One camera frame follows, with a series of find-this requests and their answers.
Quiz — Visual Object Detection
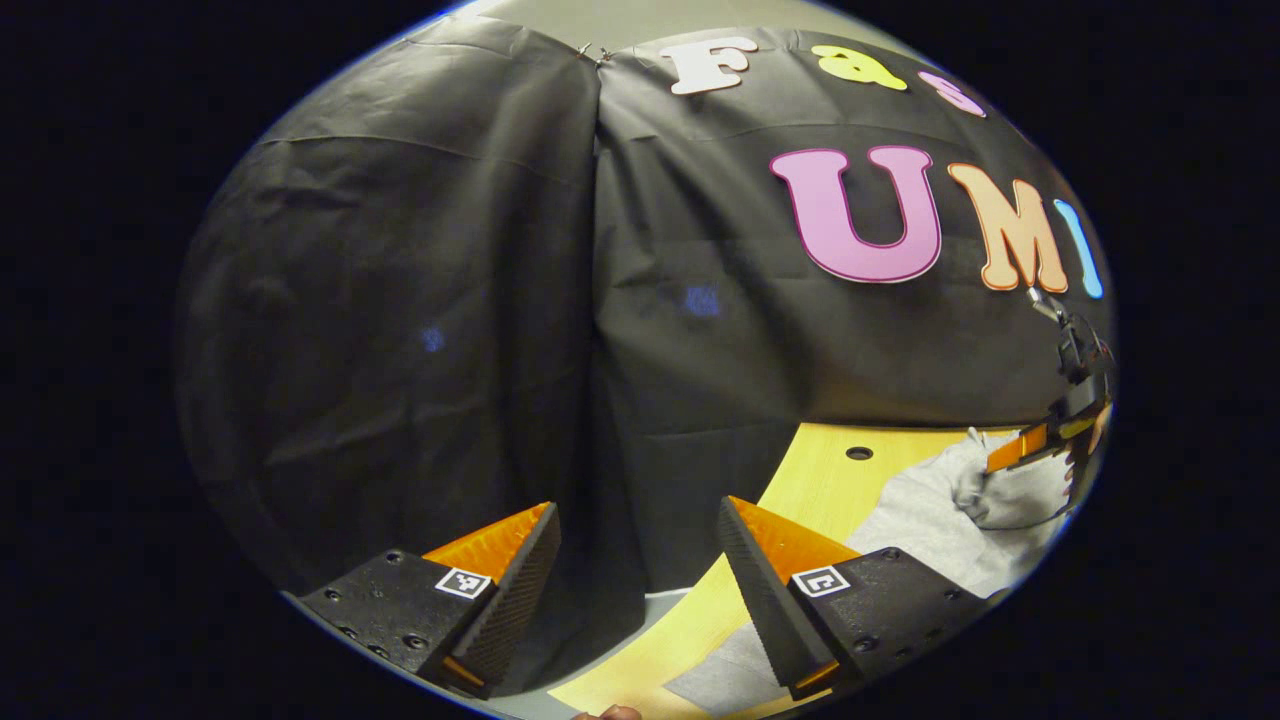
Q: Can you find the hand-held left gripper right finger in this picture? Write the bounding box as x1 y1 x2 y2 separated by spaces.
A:
718 495 991 701

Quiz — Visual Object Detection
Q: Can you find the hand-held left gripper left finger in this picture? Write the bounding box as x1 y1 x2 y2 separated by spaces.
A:
283 502 561 699

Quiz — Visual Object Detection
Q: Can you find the grey sweatshirt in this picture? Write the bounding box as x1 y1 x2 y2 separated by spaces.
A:
665 428 1076 716

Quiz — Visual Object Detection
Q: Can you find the black backdrop cloth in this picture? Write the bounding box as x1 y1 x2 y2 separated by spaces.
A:
172 15 1116 696

